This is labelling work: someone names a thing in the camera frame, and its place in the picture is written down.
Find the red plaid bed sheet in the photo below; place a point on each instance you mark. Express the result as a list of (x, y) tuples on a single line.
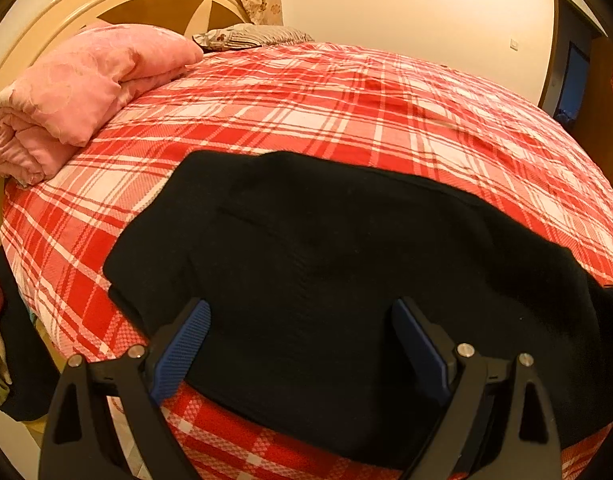
[(336, 105)]

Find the pink folded quilt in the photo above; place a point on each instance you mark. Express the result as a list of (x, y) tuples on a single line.
[(81, 90)]

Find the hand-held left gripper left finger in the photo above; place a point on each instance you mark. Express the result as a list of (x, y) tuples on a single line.
[(179, 350)]

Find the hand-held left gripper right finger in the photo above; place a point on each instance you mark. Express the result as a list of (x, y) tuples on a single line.
[(421, 350)]

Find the brown wooden door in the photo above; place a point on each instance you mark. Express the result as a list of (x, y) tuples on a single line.
[(603, 135)]

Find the black pants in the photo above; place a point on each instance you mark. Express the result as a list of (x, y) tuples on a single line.
[(336, 260)]

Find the dark doorway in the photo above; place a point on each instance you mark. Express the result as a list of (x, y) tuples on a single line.
[(571, 75)]

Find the dark cloth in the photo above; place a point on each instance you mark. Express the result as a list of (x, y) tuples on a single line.
[(26, 350)]

